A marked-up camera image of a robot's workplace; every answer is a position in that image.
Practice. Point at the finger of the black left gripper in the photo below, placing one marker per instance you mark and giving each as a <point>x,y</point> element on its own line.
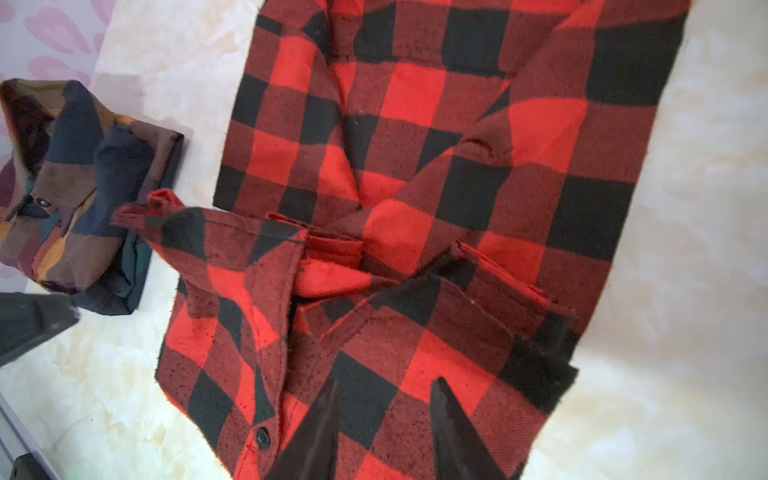
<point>29,320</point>

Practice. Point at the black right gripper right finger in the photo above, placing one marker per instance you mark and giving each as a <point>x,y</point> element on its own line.
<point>459,452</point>

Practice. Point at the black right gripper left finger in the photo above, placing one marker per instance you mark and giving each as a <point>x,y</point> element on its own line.
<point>312,452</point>

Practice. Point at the red black plaid shirt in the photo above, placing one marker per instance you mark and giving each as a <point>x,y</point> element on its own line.
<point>409,190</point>

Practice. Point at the folded brown plaid shirt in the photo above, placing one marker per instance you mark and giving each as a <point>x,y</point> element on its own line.
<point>73,163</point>

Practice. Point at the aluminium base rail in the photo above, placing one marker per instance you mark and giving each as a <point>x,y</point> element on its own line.
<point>21,456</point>

